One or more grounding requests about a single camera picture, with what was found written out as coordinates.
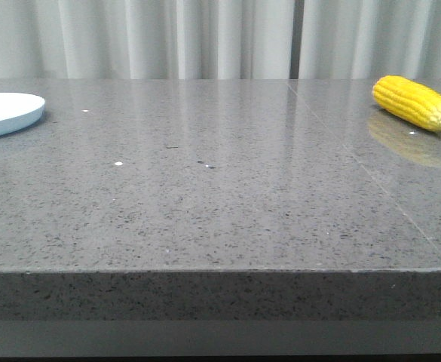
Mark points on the yellow corn cob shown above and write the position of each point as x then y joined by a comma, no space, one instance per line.
411,101

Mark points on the light blue round plate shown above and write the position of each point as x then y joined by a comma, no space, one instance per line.
19,110

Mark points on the grey pleated curtain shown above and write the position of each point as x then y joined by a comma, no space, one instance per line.
220,39

